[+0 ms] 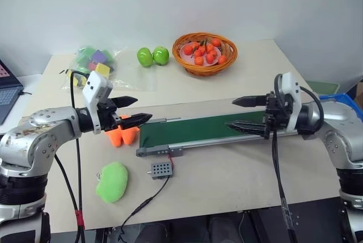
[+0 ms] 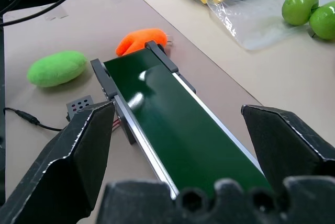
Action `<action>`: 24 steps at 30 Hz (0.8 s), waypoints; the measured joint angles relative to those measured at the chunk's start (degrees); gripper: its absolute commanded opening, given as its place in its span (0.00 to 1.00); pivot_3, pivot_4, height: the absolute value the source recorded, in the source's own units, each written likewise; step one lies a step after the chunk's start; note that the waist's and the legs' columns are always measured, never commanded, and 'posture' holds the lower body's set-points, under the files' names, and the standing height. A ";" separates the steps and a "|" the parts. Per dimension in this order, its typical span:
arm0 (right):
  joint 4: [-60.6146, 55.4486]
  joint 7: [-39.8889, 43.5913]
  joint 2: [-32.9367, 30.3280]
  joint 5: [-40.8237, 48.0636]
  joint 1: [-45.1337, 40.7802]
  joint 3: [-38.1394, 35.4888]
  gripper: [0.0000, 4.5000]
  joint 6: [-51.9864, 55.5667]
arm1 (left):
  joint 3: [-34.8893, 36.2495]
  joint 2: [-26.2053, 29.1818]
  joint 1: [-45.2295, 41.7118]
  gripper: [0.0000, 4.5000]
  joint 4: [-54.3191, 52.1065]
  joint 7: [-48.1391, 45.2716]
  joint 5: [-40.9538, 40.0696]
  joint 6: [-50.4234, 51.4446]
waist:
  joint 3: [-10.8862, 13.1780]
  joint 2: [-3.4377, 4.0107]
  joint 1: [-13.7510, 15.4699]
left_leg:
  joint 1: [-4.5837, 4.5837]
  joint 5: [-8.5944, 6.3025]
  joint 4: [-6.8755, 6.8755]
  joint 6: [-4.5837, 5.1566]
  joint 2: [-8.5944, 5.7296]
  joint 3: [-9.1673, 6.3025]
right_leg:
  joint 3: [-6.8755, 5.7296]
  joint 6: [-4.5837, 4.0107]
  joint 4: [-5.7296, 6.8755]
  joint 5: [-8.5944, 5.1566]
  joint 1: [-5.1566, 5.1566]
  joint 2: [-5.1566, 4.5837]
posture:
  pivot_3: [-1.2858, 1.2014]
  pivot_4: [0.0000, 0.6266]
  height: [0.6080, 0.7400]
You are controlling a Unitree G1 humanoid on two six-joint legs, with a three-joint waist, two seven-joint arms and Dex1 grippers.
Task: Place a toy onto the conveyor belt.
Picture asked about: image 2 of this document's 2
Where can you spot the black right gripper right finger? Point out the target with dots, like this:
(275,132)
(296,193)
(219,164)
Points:
(285,143)

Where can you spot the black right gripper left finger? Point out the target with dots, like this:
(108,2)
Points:
(68,161)

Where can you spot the grey box with holes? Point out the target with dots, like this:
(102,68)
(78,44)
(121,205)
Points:
(79,106)

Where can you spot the green conveyor belt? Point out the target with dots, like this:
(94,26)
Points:
(167,119)

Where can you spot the green plush toy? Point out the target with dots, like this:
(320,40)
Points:
(57,68)

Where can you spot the green toy apple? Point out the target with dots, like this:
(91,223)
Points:
(299,6)
(323,21)

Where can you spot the clear plastic bag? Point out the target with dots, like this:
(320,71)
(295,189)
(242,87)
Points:
(235,12)

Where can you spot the orange plush toy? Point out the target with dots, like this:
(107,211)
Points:
(141,40)

